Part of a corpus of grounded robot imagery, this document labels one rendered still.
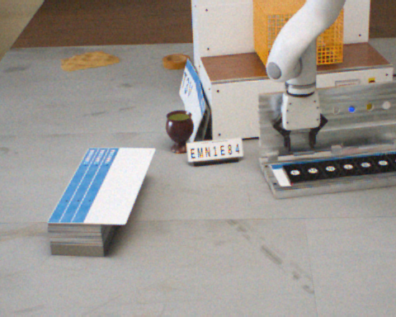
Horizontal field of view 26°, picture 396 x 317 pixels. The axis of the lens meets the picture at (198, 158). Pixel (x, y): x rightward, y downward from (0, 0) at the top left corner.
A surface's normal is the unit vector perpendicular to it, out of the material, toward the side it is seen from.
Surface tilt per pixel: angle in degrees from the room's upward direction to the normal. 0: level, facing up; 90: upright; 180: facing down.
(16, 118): 0
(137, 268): 0
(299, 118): 88
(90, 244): 90
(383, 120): 83
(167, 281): 0
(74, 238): 90
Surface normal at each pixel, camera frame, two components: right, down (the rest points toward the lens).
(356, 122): 0.14, 0.32
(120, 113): -0.04, -0.89
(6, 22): -0.04, 0.45
